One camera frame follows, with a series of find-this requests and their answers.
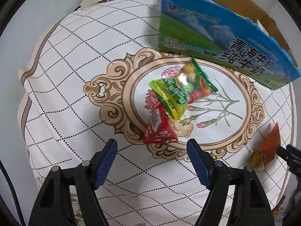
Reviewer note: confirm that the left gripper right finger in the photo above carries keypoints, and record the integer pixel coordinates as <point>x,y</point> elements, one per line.
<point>250,205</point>

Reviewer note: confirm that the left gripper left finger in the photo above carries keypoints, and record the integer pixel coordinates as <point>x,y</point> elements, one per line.
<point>53,204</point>

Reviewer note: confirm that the orange snack pack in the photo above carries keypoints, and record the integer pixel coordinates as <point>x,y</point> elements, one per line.
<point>261,155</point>

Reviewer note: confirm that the small red triangular pack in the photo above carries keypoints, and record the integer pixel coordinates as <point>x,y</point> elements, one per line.
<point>159,131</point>

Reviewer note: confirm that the fruit candy clear bag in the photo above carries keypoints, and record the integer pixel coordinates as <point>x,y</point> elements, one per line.
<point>194,81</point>

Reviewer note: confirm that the green candy pack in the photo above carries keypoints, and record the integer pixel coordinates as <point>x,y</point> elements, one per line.
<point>171,95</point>

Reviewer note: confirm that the cardboard milk box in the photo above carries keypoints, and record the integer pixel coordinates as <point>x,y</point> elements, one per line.
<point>236,34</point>

